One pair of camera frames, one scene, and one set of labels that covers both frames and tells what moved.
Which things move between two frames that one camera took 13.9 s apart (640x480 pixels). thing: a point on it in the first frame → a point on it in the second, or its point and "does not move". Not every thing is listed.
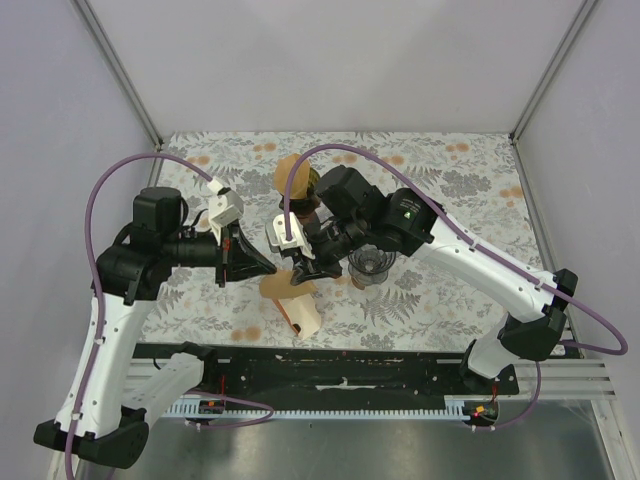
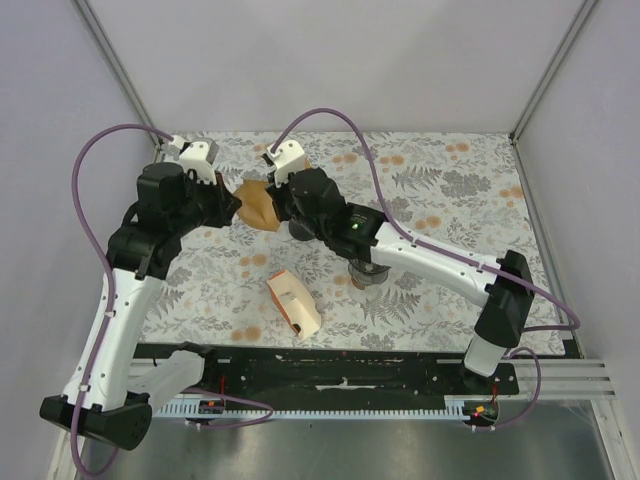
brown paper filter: x=277 y=285 → x=257 y=206
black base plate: x=328 y=374 does not move
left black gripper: x=240 y=259 → x=226 y=202
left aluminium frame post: x=88 y=17 does not move
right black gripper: x=306 y=271 → x=278 y=194
